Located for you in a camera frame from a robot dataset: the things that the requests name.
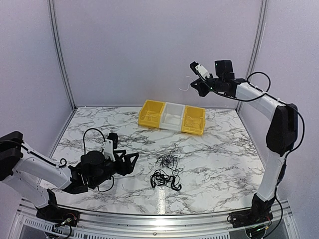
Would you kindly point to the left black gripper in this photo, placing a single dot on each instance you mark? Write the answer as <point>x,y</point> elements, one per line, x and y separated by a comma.
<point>128,168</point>

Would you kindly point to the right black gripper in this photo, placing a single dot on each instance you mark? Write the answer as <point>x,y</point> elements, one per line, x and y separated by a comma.
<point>200,87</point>

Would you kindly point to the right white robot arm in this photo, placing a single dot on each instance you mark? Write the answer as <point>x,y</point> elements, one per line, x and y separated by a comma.
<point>283,130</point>

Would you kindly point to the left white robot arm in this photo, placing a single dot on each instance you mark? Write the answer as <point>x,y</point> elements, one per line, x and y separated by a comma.
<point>19,163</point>

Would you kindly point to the right yellow plastic bin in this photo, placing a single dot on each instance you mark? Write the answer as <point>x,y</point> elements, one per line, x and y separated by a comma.
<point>193,120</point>

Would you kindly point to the yellow plastic bin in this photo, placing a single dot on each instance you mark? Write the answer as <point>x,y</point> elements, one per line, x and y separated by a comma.
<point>193,120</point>
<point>150,114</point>

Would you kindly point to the white plastic bin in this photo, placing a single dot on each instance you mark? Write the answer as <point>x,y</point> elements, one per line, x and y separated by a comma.
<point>172,116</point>

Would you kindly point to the left yellow plastic bin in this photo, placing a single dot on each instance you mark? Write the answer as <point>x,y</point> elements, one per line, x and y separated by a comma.
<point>150,114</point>

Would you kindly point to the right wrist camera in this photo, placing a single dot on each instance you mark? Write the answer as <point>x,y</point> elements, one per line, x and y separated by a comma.
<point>200,70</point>

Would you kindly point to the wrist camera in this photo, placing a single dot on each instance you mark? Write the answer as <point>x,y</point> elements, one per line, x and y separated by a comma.
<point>200,70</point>
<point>110,145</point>

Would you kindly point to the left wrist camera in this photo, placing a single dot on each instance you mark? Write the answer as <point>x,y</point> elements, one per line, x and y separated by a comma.
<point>110,145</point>

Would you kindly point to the right aluminium corner post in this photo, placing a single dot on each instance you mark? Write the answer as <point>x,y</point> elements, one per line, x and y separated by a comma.
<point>258,36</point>

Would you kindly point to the aluminium corner post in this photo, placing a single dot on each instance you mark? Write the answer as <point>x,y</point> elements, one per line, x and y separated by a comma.
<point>258,36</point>
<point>59,54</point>

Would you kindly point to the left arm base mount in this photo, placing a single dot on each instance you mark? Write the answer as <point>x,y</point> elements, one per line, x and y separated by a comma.
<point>53,213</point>

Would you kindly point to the aluminium front rail frame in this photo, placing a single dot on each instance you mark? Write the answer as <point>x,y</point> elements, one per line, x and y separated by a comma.
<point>102,225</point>

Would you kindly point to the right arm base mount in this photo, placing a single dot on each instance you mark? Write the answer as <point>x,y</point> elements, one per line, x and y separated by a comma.
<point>259,212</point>

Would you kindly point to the left aluminium corner post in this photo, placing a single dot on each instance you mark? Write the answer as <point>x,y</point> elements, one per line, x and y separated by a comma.
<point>59,54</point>

